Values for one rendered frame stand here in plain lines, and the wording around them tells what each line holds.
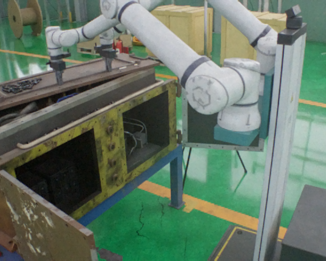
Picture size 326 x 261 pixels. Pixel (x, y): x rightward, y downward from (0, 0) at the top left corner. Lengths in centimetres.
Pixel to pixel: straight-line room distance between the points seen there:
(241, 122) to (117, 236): 187
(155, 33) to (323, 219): 125
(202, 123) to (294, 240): 133
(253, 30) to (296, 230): 109
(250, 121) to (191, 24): 570
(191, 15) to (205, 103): 582
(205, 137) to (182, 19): 463
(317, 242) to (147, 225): 170
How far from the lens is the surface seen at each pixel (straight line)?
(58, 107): 202
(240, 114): 151
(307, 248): 182
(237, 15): 209
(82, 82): 233
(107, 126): 222
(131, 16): 157
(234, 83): 137
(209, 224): 318
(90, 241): 130
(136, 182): 267
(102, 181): 231
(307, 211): 204
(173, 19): 739
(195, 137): 288
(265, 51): 190
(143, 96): 243
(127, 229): 316
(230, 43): 678
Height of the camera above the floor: 205
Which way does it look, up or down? 25 degrees down
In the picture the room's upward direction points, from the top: 1 degrees counter-clockwise
